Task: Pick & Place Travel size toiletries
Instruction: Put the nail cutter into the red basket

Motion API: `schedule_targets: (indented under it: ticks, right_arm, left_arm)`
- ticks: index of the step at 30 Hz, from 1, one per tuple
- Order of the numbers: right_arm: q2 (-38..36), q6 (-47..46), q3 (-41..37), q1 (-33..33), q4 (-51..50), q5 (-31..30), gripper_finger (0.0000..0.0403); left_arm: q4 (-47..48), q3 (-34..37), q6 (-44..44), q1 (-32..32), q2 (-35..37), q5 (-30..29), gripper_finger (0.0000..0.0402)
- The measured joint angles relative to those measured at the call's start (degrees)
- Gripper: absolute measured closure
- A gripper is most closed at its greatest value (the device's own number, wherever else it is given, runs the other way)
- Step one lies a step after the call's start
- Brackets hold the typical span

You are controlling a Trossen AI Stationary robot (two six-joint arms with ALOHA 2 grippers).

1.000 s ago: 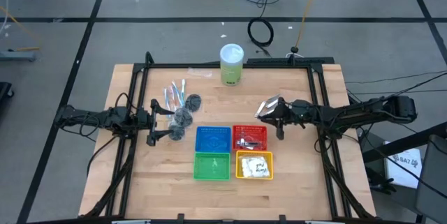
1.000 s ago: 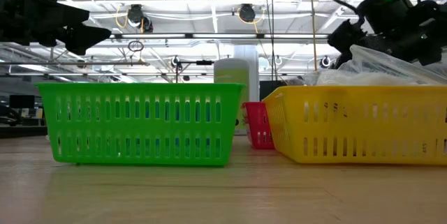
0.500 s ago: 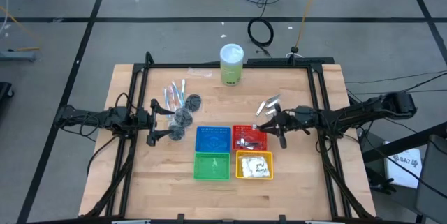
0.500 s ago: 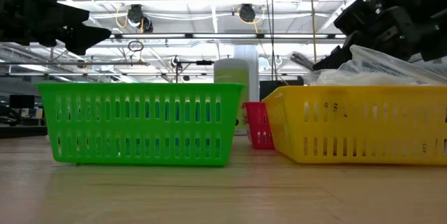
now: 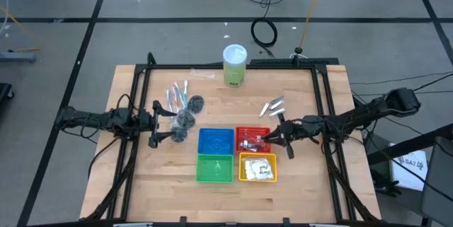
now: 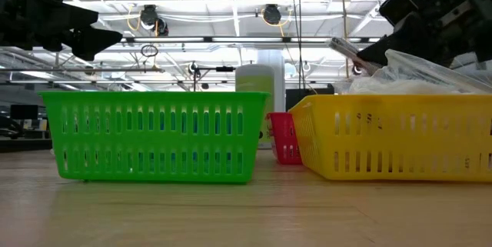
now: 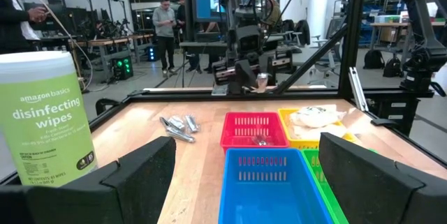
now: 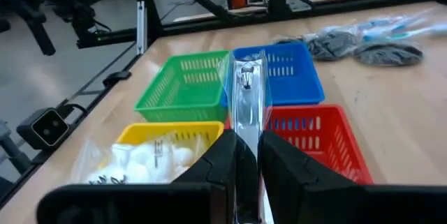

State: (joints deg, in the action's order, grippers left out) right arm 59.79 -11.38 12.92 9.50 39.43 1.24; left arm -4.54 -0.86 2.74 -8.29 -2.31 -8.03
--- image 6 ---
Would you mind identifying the silver nail clipper bag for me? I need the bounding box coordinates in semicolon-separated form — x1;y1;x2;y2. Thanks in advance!
328;37;382;75

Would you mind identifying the red plastic basket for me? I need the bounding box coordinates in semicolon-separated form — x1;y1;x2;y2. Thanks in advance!
265;112;304;165

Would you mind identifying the black hanging cable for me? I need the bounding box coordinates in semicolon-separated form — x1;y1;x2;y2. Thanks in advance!
290;0;308;95

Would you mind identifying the white building column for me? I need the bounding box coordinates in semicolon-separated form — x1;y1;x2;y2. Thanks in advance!
256;48;286;113

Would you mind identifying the brown ceiling beam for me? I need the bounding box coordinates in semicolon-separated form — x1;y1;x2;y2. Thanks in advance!
0;66;166;74

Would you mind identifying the black computer monitor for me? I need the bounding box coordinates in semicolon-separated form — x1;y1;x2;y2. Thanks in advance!
10;104;39;121

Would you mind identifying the green disinfecting wipes canister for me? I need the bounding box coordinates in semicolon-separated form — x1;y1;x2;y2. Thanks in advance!
234;64;276;150

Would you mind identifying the yellow plastic basket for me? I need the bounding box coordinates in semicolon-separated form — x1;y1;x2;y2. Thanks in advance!
288;93;492;183

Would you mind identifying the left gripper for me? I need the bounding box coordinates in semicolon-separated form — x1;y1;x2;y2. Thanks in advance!
0;0;124;62

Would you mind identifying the black flat panel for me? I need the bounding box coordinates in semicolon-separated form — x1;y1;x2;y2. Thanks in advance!
284;85;335;112

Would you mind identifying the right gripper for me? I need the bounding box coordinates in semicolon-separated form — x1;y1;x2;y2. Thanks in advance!
357;0;492;67

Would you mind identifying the yellow hanging cable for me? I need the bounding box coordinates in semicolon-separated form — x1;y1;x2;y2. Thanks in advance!
339;0;351;79

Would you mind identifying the green plastic basket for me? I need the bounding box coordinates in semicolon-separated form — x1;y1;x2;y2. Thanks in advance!
38;91;271;185

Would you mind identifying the white cotton pads bag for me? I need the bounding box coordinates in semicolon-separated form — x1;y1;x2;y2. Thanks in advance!
333;74;466;96
384;48;492;95

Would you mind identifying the black stand with bar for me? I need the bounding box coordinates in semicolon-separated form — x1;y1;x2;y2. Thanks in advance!
187;61;236;92

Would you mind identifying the black ceiling light rail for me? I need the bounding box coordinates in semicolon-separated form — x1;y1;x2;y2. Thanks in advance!
121;35;380;44

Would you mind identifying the black ceiling cable reel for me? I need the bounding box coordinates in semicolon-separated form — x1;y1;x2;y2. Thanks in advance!
261;3;284;26
138;3;170;37

